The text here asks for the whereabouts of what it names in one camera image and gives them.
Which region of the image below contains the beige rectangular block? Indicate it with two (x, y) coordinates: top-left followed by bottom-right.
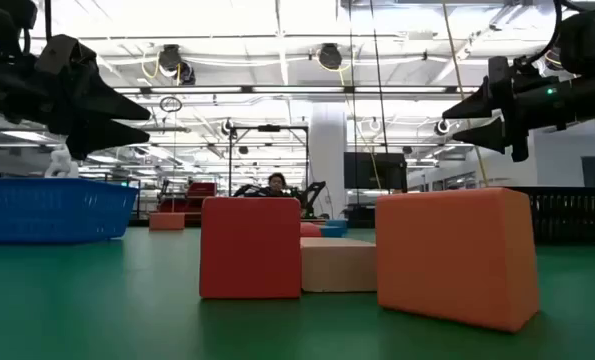
(300, 236), (378, 294)

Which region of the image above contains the red square block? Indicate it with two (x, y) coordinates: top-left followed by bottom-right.
(199, 196), (303, 300)

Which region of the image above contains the red cabinet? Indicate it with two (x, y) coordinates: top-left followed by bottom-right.
(157, 181), (218, 226)

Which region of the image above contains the black metal frame rig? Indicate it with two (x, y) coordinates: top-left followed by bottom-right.
(228, 124), (310, 211)

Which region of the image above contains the red small cube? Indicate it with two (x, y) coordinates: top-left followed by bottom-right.
(375, 187), (542, 334)

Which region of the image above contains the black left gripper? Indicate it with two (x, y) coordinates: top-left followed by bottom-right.
(0, 49), (152, 162)

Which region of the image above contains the orange arch block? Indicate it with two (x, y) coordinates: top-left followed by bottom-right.
(148, 211), (186, 232)

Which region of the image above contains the white building pillar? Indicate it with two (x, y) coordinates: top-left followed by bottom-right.
(308, 102), (349, 221)

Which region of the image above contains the black cable loop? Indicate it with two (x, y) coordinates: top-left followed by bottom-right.
(159, 95), (184, 114)

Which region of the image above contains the black plastic basket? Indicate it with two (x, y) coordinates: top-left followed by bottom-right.
(506, 186), (595, 245)

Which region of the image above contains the person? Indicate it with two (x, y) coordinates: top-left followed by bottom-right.
(265, 172), (289, 198)

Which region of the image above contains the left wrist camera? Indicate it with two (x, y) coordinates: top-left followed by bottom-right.
(34, 33), (97, 76)

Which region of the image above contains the yellow hanging cable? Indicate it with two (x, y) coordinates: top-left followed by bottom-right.
(440, 0), (491, 189)

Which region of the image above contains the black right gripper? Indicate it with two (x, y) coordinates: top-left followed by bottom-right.
(441, 55), (574, 164)

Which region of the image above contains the black ceiling cable reel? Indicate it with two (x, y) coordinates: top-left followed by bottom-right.
(157, 43), (184, 79)
(318, 43), (344, 72)

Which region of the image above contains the blue plastic basket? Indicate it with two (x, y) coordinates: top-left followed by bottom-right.
(0, 177), (139, 245)

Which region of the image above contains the green table mat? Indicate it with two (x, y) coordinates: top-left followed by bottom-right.
(0, 227), (595, 360)

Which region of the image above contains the black monitor screen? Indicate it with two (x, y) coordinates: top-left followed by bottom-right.
(343, 151), (409, 191)

